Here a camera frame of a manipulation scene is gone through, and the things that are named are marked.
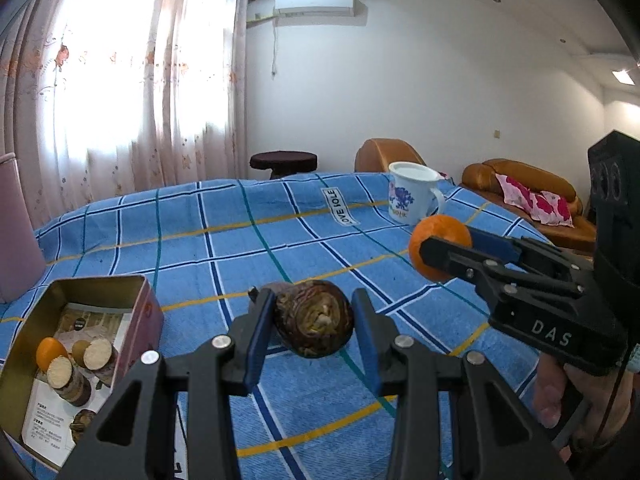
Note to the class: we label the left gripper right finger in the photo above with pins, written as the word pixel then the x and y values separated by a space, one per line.
pixel 493 435

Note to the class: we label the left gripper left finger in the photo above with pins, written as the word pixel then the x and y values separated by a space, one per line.
pixel 133 435

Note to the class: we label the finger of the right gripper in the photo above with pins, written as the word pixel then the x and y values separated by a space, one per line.
pixel 535 257
pixel 512 294

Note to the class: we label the cut taro piece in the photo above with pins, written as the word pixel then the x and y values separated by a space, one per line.
pixel 64 377

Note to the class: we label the orange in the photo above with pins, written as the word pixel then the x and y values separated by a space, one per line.
pixel 48 350
pixel 429 244

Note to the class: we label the dark passion fruit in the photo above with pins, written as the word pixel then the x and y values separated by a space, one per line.
pixel 313 318
pixel 80 423

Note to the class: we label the person's right hand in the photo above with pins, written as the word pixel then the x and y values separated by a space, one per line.
pixel 605 402

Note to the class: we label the pink floral cushion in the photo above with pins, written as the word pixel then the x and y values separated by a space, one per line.
pixel 545 207

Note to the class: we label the white paper leaflet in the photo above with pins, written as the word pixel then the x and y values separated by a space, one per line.
pixel 46 426

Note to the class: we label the cut taro in box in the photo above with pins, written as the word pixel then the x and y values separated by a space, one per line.
pixel 100 358

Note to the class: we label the brown leather sofa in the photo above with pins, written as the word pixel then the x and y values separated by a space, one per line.
pixel 481 178

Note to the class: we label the kiwi in box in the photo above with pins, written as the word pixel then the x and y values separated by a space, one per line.
pixel 78 351

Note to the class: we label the white floral enamel mug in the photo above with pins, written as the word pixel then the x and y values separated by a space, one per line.
pixel 414 193

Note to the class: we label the pink metal tin box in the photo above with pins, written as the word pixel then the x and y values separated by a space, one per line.
pixel 132 292

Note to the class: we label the brown leather armchair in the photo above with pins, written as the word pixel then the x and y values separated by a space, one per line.
pixel 377 154

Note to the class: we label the ceiling light panel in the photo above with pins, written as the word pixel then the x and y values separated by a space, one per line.
pixel 623 77

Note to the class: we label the blue plaid tablecloth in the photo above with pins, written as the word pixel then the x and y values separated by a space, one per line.
pixel 204 245

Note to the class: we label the pink plastic pitcher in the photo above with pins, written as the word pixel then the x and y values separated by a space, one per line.
pixel 22 262

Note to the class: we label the dark round stool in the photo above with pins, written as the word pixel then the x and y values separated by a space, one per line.
pixel 282 164

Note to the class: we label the white air conditioner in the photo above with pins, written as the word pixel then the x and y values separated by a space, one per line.
pixel 314 7

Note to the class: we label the floral sheer curtain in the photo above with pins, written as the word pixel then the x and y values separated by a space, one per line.
pixel 104 98

